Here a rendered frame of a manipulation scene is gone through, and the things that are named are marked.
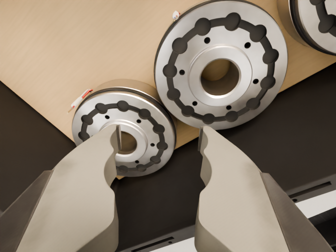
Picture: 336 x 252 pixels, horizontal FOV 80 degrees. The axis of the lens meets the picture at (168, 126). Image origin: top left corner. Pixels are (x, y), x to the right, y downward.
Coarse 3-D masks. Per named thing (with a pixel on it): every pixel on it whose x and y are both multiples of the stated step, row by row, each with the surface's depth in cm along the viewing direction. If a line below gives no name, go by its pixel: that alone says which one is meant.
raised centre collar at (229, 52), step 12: (204, 48) 15; (216, 48) 14; (228, 48) 14; (192, 60) 15; (204, 60) 15; (240, 60) 15; (192, 72) 15; (240, 72) 15; (192, 84) 16; (240, 84) 15; (204, 96) 16; (216, 96) 16; (228, 96) 16; (240, 96) 16
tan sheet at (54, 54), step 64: (0, 0) 17; (64, 0) 16; (128, 0) 16; (192, 0) 16; (256, 0) 16; (0, 64) 20; (64, 64) 19; (128, 64) 19; (320, 64) 18; (64, 128) 23; (192, 128) 22
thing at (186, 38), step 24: (192, 24) 14; (216, 24) 14; (240, 24) 14; (264, 24) 14; (168, 48) 15; (192, 48) 15; (240, 48) 15; (264, 48) 15; (168, 72) 16; (264, 72) 15; (168, 96) 17; (192, 96) 17; (264, 96) 16; (192, 120) 18; (216, 120) 18; (240, 120) 18
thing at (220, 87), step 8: (232, 64) 17; (232, 72) 17; (200, 80) 17; (208, 80) 19; (216, 80) 19; (224, 80) 18; (232, 80) 17; (208, 88) 17; (216, 88) 17; (224, 88) 17
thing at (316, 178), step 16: (304, 176) 12; (320, 176) 12; (288, 192) 13; (304, 192) 13; (320, 192) 12; (0, 208) 16; (176, 224) 16; (192, 224) 15; (144, 240) 17; (160, 240) 17; (176, 240) 16
